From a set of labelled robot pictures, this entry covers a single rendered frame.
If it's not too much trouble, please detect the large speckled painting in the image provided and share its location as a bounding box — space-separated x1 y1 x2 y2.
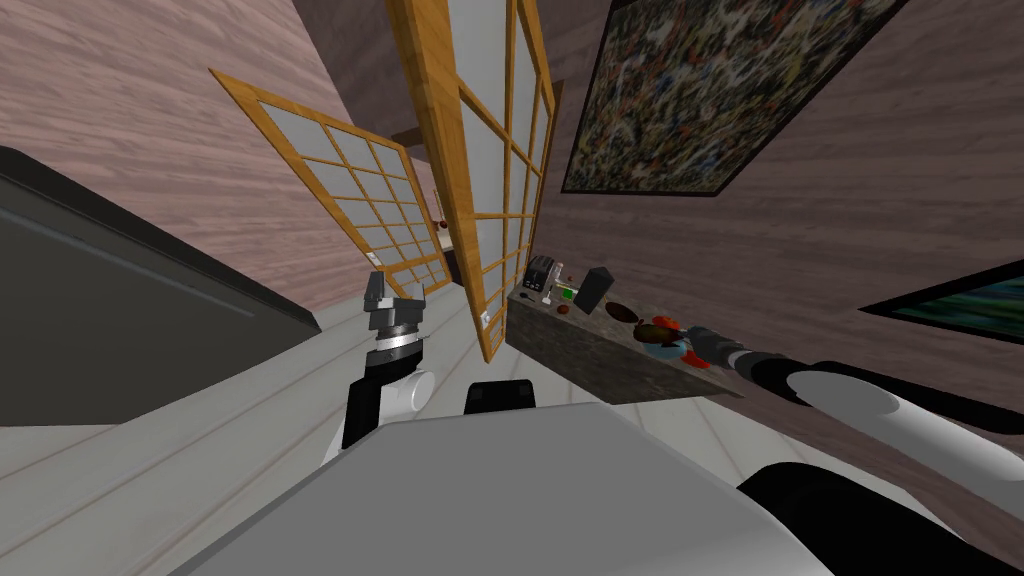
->
560 0 911 198

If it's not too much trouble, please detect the grey stone table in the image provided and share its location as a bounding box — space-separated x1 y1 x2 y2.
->
504 286 746 406

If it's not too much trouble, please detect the blue green framed picture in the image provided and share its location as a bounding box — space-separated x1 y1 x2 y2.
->
859 258 1024 347

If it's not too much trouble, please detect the black box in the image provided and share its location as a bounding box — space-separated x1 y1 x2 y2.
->
573 267 617 316

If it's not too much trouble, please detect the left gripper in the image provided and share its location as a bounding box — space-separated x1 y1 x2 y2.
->
363 271 429 331

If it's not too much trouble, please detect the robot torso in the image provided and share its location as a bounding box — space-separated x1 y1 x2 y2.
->
170 380 836 576

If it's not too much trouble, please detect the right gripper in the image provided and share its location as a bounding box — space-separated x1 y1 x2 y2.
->
685 323 723 361

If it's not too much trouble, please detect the dark grey cabinet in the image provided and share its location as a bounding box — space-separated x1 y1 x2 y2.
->
0 145 323 428

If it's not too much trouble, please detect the wooden door with glass panes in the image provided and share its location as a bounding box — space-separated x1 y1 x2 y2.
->
385 0 563 366
208 67 454 300

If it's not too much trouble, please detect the black toaster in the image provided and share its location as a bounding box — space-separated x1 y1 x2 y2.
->
522 255 558 294

